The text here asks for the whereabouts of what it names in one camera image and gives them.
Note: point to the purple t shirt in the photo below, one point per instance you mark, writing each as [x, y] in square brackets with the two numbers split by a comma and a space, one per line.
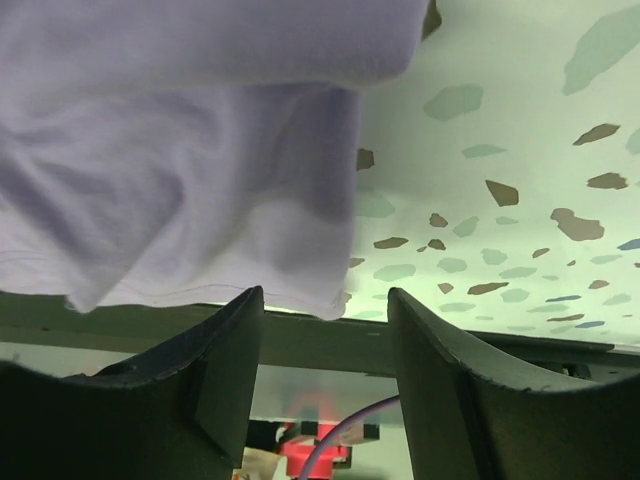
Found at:
[167, 153]

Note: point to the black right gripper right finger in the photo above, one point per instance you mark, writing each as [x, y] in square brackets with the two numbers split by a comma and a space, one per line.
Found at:
[472, 411]

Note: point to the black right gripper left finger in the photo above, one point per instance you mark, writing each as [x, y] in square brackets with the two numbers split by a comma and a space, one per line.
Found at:
[179, 410]

